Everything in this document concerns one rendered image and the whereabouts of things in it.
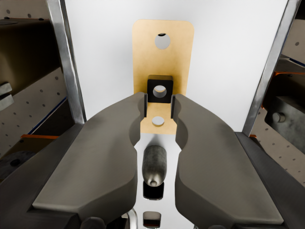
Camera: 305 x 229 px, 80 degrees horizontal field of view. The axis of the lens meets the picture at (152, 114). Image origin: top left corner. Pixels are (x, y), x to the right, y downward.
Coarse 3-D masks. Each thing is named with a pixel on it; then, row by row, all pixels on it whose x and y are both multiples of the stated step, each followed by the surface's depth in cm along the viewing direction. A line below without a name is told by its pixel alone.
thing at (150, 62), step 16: (144, 32) 11; (160, 32) 11; (176, 32) 11; (192, 32) 11; (144, 48) 12; (176, 48) 12; (144, 64) 12; (160, 64) 12; (176, 64) 12; (144, 80) 13; (160, 80) 12; (176, 80) 13; (160, 96) 13; (160, 112) 14; (144, 128) 15; (160, 128) 15; (176, 128) 15
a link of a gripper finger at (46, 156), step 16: (80, 128) 8; (48, 144) 7; (64, 144) 7; (32, 160) 6; (48, 160) 6; (16, 176) 6; (32, 176) 6; (48, 176) 6; (0, 192) 5; (16, 192) 5; (32, 192) 5; (0, 208) 5; (16, 208) 5; (32, 208) 5; (0, 224) 4; (16, 224) 4; (32, 224) 4; (48, 224) 5; (64, 224) 5; (80, 224) 5
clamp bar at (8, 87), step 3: (0, 84) 15; (3, 84) 15; (6, 84) 15; (9, 84) 16; (0, 87) 15; (3, 87) 15; (6, 87) 15; (9, 87) 16; (0, 90) 15; (3, 90) 15; (6, 90) 15; (9, 90) 16; (0, 93) 15; (3, 93) 15
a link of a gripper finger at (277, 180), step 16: (256, 144) 7; (256, 160) 7; (272, 160) 7; (272, 176) 6; (288, 176) 6; (272, 192) 5; (288, 192) 5; (304, 192) 6; (288, 208) 5; (304, 208) 5; (240, 224) 5; (256, 224) 5; (288, 224) 5; (304, 224) 5
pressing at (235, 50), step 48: (48, 0) 16; (96, 0) 16; (144, 0) 16; (192, 0) 16; (240, 0) 16; (288, 0) 16; (96, 48) 18; (192, 48) 18; (240, 48) 18; (96, 96) 21; (192, 96) 20; (240, 96) 20; (144, 144) 24
